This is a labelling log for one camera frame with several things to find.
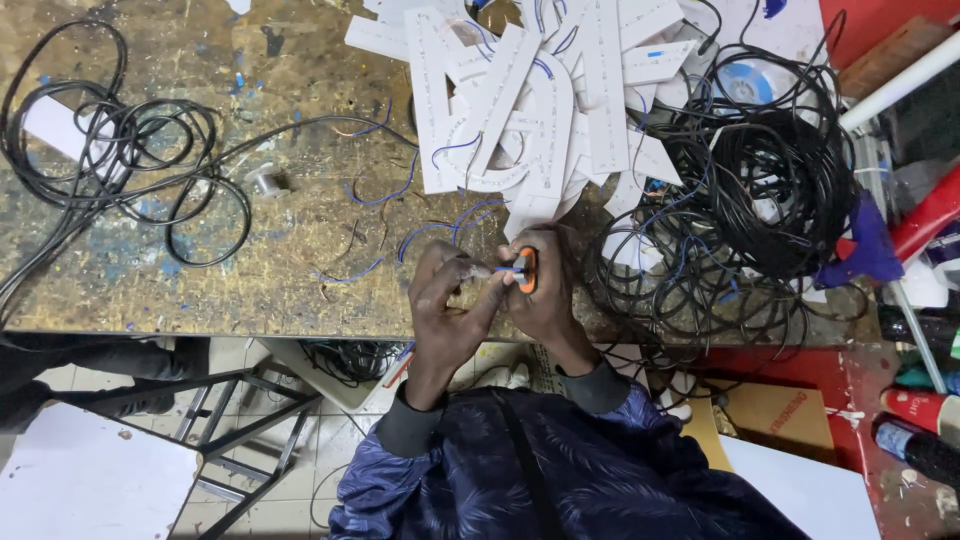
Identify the large red spray can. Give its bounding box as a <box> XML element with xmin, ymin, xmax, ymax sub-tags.
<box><xmin>834</xmin><ymin>163</ymin><xmax>960</xmax><ymax>265</ymax></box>

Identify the person's left hand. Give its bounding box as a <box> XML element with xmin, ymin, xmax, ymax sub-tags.
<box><xmin>408</xmin><ymin>239</ymin><xmax>519</xmax><ymax>385</ymax></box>

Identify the blue patterned jacket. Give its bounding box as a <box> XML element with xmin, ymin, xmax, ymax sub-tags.
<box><xmin>322</xmin><ymin>378</ymin><xmax>813</xmax><ymax>540</ymax></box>

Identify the white tray with cables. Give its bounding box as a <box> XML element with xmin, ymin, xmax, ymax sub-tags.
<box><xmin>257</xmin><ymin>337</ymin><xmax>423</xmax><ymax>415</ymax></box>

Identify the curved blue wire scrap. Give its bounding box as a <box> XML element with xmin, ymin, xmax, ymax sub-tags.
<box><xmin>343</xmin><ymin>148</ymin><xmax>421</xmax><ymax>208</ymax></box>

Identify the white board sheet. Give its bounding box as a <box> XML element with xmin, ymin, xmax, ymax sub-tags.
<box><xmin>718</xmin><ymin>433</ymin><xmax>884</xmax><ymax>540</ymax></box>

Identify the brown cardboard box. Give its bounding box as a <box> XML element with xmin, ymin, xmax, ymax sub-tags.
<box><xmin>701</xmin><ymin>377</ymin><xmax>838</xmax><ymax>468</ymax></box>

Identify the blue and white disc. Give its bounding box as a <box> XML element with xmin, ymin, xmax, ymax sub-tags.
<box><xmin>711</xmin><ymin>60</ymin><xmax>777</xmax><ymax>108</ymax></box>

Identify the blue glue gun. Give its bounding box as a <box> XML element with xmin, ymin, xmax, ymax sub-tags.
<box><xmin>813</xmin><ymin>189</ymin><xmax>906</xmax><ymax>291</ymax></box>

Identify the person's right hand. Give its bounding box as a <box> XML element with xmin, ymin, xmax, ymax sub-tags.
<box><xmin>497</xmin><ymin>222</ymin><xmax>594</xmax><ymax>352</ymax></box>

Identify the white plastic pipe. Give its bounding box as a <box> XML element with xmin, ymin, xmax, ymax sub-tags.
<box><xmin>836</xmin><ymin>30</ymin><xmax>960</xmax><ymax>134</ymax></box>

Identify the large black cable coil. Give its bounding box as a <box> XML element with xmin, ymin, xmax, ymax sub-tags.
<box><xmin>581</xmin><ymin>7</ymin><xmax>873</xmax><ymax>410</ymax></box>

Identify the white paper sheet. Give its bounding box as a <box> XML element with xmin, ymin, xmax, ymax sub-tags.
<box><xmin>21</xmin><ymin>95</ymin><xmax>117</xmax><ymax>164</ymax></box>

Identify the long blue wire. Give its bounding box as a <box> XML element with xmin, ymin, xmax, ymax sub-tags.
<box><xmin>396</xmin><ymin>198</ymin><xmax>526</xmax><ymax>274</ymax></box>

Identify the thin metal rod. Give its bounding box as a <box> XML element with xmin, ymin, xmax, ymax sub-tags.
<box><xmin>888</xmin><ymin>279</ymin><xmax>951</xmax><ymax>396</ymax></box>

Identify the silver solder wire spool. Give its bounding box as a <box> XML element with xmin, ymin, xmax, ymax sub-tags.
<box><xmin>244</xmin><ymin>162</ymin><xmax>292</xmax><ymax>201</ymax></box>

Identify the green spray can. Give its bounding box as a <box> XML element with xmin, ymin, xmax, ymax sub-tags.
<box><xmin>892</xmin><ymin>330</ymin><xmax>960</xmax><ymax>395</ymax></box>

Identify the pile of white letter boards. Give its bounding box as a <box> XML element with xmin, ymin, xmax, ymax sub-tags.
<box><xmin>343</xmin><ymin>0</ymin><xmax>702</xmax><ymax>243</ymax></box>

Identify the brown wooden block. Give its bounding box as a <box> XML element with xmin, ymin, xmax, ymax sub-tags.
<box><xmin>836</xmin><ymin>15</ymin><xmax>955</xmax><ymax>100</ymax></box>

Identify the grey metal frame stool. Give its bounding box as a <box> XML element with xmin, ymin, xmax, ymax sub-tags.
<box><xmin>96</xmin><ymin>366</ymin><xmax>325</xmax><ymax>540</ymax></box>

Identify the large white board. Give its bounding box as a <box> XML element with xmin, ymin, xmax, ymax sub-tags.
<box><xmin>0</xmin><ymin>403</ymin><xmax>205</xmax><ymax>540</ymax></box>

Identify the small red spray can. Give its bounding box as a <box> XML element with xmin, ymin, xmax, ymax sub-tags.
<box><xmin>880</xmin><ymin>387</ymin><xmax>960</xmax><ymax>438</ymax></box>

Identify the short blue wire scrap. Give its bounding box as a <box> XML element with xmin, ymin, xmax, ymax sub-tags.
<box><xmin>310</xmin><ymin>257</ymin><xmax>386</xmax><ymax>286</ymax></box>

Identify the black and blue spray can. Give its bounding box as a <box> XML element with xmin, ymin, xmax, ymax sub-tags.
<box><xmin>871</xmin><ymin>414</ymin><xmax>960</xmax><ymax>490</ymax></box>

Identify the loose black cable tangle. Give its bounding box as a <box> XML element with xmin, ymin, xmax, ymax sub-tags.
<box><xmin>0</xmin><ymin>18</ymin><xmax>421</xmax><ymax>331</ymax></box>

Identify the orange wire stripper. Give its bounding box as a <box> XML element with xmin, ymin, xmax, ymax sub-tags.
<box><xmin>513</xmin><ymin>245</ymin><xmax>540</xmax><ymax>295</ymax></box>

